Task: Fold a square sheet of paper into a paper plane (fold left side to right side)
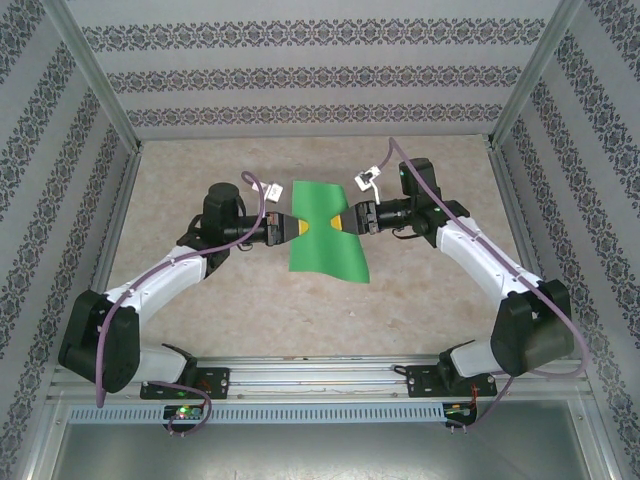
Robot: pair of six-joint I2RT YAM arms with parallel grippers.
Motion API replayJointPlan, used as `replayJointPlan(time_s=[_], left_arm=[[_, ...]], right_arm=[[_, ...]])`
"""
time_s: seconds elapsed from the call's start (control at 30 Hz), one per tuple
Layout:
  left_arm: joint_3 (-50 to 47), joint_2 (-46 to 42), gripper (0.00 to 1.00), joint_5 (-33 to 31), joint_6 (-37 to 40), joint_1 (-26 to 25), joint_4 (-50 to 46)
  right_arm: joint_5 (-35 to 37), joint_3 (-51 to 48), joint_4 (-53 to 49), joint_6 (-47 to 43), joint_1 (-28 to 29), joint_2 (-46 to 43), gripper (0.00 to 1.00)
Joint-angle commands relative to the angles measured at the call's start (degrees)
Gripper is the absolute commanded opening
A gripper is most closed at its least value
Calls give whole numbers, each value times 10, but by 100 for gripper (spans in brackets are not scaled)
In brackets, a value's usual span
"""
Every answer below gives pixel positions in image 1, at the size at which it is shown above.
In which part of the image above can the aluminium mounting rail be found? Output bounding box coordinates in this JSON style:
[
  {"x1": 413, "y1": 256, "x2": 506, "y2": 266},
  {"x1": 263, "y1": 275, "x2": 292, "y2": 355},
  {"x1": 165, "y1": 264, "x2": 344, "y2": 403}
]
[{"x1": 49, "y1": 354, "x2": 591, "y2": 402}]

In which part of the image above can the green paper sheet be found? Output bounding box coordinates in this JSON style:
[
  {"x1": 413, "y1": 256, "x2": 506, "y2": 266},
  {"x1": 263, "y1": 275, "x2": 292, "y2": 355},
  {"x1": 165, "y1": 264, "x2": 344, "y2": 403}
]
[{"x1": 288, "y1": 180, "x2": 372, "y2": 285}]

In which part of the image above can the grey sheet metal shelf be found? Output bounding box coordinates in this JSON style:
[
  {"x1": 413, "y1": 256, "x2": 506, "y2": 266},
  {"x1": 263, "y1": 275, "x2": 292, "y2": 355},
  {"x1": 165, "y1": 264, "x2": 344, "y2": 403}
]
[{"x1": 29, "y1": 399, "x2": 616, "y2": 480}]

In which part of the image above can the slotted grey cable duct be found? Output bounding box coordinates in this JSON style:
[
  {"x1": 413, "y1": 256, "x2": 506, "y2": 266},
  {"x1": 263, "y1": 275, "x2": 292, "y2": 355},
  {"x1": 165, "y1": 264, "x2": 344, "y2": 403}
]
[{"x1": 67, "y1": 403, "x2": 479, "y2": 425}]

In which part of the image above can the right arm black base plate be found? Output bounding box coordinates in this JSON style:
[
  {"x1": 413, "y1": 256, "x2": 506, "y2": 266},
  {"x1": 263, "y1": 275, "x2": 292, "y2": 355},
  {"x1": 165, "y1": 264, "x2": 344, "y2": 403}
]
[{"x1": 407, "y1": 364, "x2": 499, "y2": 400}]

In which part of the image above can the aluminium frame post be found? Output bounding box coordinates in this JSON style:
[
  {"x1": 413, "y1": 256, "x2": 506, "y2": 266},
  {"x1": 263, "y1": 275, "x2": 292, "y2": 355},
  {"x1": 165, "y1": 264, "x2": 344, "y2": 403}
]
[
  {"x1": 42, "y1": 0, "x2": 142, "y2": 151},
  {"x1": 485, "y1": 0, "x2": 585, "y2": 150}
]

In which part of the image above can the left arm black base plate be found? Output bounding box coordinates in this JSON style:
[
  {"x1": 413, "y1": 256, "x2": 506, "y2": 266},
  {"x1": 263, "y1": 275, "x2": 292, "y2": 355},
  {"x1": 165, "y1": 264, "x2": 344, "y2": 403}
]
[{"x1": 139, "y1": 367, "x2": 231, "y2": 401}]

